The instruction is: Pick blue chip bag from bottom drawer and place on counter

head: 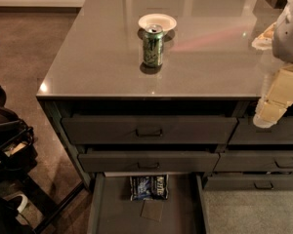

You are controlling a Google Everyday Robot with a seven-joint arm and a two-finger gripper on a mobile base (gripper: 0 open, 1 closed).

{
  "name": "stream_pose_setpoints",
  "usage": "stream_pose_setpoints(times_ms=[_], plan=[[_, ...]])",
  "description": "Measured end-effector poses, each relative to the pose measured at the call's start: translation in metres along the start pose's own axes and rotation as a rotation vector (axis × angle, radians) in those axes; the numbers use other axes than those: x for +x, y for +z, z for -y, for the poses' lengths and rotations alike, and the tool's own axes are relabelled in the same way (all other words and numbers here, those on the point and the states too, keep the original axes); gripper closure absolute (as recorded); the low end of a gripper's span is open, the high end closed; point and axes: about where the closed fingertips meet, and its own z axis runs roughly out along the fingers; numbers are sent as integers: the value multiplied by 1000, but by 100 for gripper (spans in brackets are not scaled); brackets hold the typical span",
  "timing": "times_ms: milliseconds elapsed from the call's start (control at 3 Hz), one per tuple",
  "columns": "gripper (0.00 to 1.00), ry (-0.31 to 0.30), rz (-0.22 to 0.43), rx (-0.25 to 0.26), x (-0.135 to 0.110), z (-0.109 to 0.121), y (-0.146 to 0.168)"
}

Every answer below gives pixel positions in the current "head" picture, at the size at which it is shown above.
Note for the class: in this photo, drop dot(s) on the middle left grey drawer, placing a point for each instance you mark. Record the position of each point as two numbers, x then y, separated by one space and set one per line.
148 161

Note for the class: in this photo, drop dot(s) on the open bottom left drawer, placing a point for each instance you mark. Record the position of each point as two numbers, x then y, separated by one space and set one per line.
113 212

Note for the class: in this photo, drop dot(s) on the grey square card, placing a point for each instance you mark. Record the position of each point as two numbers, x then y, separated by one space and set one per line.
152 210

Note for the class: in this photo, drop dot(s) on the green soda can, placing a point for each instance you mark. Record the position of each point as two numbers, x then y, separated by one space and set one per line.
153 45

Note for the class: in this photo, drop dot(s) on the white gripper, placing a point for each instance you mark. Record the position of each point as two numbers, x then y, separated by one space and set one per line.
289 38

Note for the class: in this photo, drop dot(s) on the blue chip bag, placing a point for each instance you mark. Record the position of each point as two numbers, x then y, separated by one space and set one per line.
149 187

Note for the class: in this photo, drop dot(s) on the grey counter cabinet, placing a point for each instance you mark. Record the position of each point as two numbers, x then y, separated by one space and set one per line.
209 68

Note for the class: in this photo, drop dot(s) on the top left grey drawer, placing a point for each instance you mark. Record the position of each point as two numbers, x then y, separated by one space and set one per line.
148 129

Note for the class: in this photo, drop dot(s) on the top right grey drawer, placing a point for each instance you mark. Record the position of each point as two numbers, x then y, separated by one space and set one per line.
247 133

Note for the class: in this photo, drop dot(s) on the white paper bowl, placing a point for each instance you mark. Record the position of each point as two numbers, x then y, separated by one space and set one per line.
166 22

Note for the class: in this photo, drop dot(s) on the bottom right grey drawer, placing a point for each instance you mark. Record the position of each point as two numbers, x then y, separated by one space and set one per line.
249 182

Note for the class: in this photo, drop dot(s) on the middle right grey drawer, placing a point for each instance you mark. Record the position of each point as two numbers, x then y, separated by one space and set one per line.
255 161

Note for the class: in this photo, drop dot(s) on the grey drawer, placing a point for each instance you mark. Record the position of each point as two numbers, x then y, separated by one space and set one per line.
255 161
249 182
148 161
247 133
148 129

